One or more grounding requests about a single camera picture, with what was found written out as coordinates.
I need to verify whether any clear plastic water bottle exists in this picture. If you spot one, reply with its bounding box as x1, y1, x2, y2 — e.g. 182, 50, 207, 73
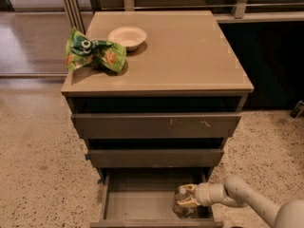
172, 189, 196, 219

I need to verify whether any metal railing frame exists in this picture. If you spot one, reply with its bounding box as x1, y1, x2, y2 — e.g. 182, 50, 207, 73
89, 0, 304, 23

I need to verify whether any middle grey drawer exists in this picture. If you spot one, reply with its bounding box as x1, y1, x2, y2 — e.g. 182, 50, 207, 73
85, 149, 223, 168

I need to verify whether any white paper bowl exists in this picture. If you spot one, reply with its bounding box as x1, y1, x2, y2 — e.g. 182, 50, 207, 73
107, 27, 147, 51

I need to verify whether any top grey drawer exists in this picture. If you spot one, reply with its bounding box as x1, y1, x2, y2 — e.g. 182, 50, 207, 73
71, 113, 241, 139

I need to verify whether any green chip bag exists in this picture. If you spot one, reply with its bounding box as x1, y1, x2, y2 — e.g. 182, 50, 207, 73
66, 28, 126, 72

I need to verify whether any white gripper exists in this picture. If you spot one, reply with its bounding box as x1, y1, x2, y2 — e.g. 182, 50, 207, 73
177, 182, 227, 208

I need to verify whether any dark object at right edge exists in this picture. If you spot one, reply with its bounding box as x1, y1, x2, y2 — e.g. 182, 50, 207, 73
290, 100, 304, 118

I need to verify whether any grey drawer cabinet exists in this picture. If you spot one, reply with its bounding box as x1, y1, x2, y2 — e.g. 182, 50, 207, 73
61, 10, 255, 182

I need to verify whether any bottom grey open drawer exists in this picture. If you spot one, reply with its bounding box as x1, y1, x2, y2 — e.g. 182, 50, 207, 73
90, 168, 223, 228

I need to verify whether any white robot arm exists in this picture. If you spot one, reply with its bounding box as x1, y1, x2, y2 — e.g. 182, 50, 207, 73
176, 175, 304, 228

